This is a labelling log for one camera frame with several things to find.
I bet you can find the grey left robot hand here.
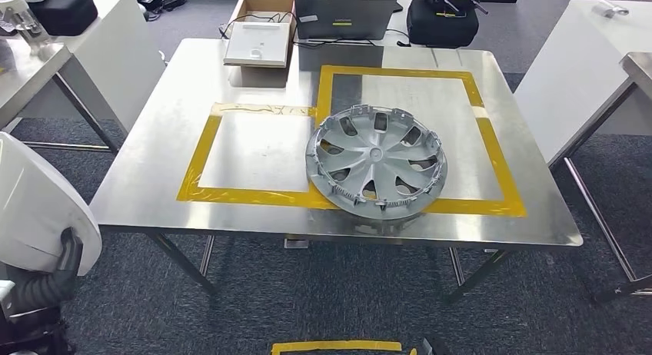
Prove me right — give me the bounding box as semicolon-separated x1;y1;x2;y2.
12;227;85;316

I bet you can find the white curved plastic part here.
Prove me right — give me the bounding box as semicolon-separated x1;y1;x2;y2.
0;131;103;277

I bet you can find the stainless steel workbench table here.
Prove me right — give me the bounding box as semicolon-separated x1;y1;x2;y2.
88;37;585;304

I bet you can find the small yellow tape rectangle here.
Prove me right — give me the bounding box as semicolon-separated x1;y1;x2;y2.
175;101;319;210

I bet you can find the clear plastic object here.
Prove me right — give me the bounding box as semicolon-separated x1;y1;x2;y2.
0;0;53;57

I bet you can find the black carrying case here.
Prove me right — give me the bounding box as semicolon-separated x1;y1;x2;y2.
405;0;481;48
25;0;99;38

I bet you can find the yellow floor tape square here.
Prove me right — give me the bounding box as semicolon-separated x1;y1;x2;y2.
270;340;419;355

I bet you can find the white flat box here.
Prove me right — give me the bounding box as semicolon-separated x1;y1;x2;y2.
222;20;292;69

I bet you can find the silver wheel hubcap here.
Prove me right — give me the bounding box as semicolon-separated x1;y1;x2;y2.
304;103;450;223

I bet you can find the brown cardboard box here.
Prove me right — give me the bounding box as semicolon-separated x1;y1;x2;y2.
225;0;298;71

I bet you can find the grey laptop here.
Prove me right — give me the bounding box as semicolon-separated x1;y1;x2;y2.
294;0;399;42

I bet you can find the large yellow tape rectangle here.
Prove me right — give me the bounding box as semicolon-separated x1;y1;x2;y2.
314;64;529;219

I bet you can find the small silver tool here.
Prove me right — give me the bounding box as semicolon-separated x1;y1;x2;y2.
592;0;631;19

